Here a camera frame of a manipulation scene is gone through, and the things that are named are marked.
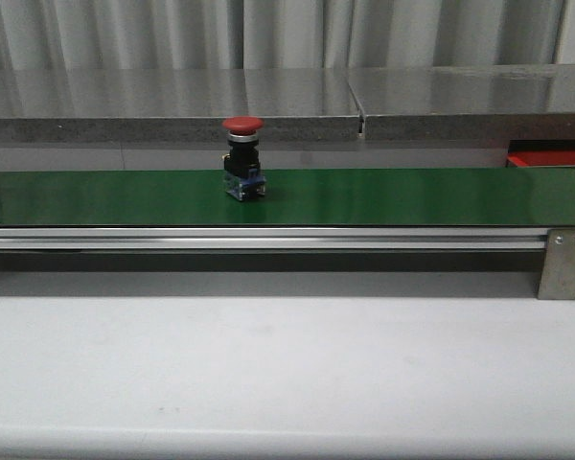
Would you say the red mushroom push button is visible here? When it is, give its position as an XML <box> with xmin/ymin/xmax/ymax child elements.
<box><xmin>222</xmin><ymin>116</ymin><xmax>266</xmax><ymax>202</ymax></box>

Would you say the red plastic tray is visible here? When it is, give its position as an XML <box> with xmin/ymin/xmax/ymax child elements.
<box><xmin>507</xmin><ymin>150</ymin><xmax>575</xmax><ymax>168</ymax></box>

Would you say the green conveyor belt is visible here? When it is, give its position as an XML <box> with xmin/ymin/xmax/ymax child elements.
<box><xmin>0</xmin><ymin>168</ymin><xmax>575</xmax><ymax>227</ymax></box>

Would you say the grey stone counter slab right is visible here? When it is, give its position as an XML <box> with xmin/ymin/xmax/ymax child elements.
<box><xmin>348</xmin><ymin>64</ymin><xmax>575</xmax><ymax>141</ymax></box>

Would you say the grey stone counter slab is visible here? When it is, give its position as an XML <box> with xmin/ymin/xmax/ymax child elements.
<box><xmin>0</xmin><ymin>69</ymin><xmax>360</xmax><ymax>144</ymax></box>
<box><xmin>348</xmin><ymin>64</ymin><xmax>575</xmax><ymax>141</ymax></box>

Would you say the grey stone counter slab left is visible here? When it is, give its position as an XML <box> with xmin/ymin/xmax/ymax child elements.
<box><xmin>0</xmin><ymin>69</ymin><xmax>360</xmax><ymax>144</ymax></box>

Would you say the white pleated curtain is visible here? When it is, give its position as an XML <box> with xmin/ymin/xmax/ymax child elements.
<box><xmin>0</xmin><ymin>1</ymin><xmax>564</xmax><ymax>70</ymax></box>

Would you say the steel conveyor support bracket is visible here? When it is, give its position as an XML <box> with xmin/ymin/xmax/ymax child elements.
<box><xmin>537</xmin><ymin>228</ymin><xmax>575</xmax><ymax>300</ymax></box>

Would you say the aluminium conveyor side rail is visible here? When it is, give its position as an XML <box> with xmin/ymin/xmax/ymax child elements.
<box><xmin>0</xmin><ymin>227</ymin><xmax>549</xmax><ymax>251</ymax></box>

